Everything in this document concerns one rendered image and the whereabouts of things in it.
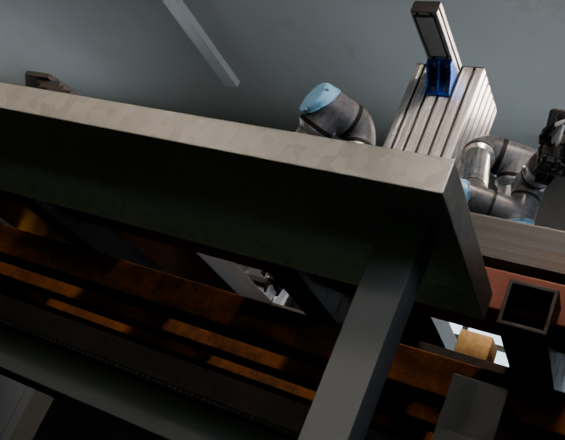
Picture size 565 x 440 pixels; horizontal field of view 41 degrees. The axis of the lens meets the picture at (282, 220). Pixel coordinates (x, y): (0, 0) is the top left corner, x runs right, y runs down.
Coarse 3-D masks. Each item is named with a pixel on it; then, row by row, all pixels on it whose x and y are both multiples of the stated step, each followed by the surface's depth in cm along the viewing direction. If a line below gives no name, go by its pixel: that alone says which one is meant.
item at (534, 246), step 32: (32, 224) 171; (480, 224) 88; (512, 224) 86; (160, 256) 149; (192, 256) 139; (512, 256) 85; (544, 256) 83; (224, 288) 151; (256, 288) 160; (416, 320) 119
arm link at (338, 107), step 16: (320, 96) 215; (336, 96) 216; (304, 112) 219; (320, 112) 216; (336, 112) 217; (352, 112) 218; (304, 128) 220; (320, 128) 218; (336, 128) 220; (352, 128) 220
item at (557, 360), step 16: (512, 288) 78; (528, 288) 78; (544, 288) 77; (512, 304) 80; (544, 304) 80; (560, 304) 79; (512, 320) 82; (512, 336) 79; (528, 336) 77; (544, 336) 75; (512, 352) 84; (528, 352) 81; (544, 352) 79; (512, 368) 89; (528, 368) 87; (544, 368) 84; (560, 368) 91; (544, 384) 90; (560, 384) 95
